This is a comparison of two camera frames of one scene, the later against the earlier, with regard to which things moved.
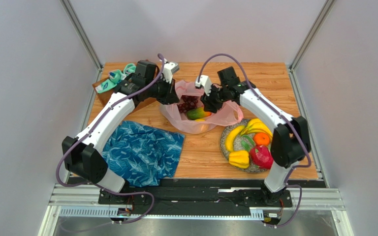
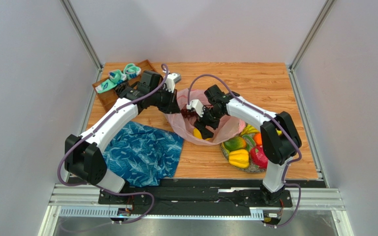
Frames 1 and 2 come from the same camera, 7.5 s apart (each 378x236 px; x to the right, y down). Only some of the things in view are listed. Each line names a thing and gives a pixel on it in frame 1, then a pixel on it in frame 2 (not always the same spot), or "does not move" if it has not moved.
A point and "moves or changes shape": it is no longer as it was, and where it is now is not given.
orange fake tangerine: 261,138 does not move
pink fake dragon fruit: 261,157 does not move
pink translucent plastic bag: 173,113 moves or changes shape
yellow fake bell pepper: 239,159 does not move
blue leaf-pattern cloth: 141,154 does not move
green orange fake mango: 197,113 moves or changes shape
